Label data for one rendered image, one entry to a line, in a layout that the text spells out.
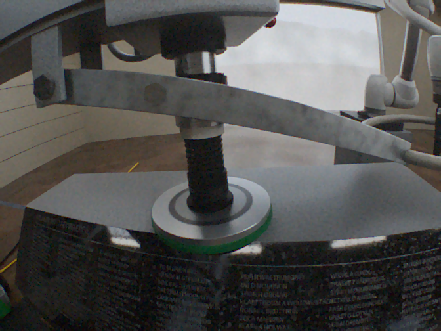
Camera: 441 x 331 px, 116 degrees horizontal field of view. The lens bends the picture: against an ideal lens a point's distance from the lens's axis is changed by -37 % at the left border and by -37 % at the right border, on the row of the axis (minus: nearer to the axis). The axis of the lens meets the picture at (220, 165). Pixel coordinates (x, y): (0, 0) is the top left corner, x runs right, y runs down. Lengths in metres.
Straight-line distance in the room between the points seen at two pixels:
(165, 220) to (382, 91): 1.35
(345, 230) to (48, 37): 0.51
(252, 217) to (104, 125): 6.41
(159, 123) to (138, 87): 5.44
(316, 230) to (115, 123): 6.21
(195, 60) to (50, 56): 0.20
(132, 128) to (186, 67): 5.83
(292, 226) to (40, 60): 0.44
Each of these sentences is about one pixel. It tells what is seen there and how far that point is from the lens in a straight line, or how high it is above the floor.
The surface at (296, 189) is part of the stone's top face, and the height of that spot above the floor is 0.82.
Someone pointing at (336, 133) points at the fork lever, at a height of 0.97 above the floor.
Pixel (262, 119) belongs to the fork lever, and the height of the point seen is 0.99.
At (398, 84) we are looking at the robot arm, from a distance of 1.50.
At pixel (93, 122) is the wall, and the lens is 6.90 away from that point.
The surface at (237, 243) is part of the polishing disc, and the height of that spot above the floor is 0.83.
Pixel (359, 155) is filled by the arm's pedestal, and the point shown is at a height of 0.66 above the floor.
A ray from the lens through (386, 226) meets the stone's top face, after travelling 0.41.
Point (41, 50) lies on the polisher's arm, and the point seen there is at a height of 1.14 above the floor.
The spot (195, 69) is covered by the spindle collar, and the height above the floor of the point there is 1.07.
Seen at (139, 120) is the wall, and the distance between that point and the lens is 5.97.
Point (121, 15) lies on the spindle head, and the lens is 0.26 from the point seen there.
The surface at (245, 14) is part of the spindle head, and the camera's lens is 0.26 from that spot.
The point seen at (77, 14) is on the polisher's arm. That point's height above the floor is 1.16.
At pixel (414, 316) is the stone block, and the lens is 0.45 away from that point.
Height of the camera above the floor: 1.04
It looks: 20 degrees down
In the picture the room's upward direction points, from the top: 5 degrees counter-clockwise
